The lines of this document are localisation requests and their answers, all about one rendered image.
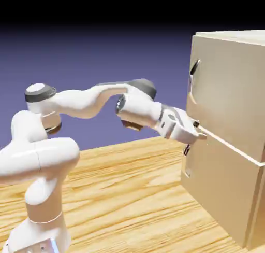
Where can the light wood cabinet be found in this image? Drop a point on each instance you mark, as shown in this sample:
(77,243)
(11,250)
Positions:
(227,132)

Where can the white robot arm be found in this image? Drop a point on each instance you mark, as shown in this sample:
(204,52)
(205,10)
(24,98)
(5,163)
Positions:
(68,103)

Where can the light wood cabinet door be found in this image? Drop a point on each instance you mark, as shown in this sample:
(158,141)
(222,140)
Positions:
(219,186)
(225,99)

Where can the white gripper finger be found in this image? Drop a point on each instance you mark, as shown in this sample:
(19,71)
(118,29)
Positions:
(195,123)
(201,135)

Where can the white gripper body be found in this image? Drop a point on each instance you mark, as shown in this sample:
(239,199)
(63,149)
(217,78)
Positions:
(182,128)

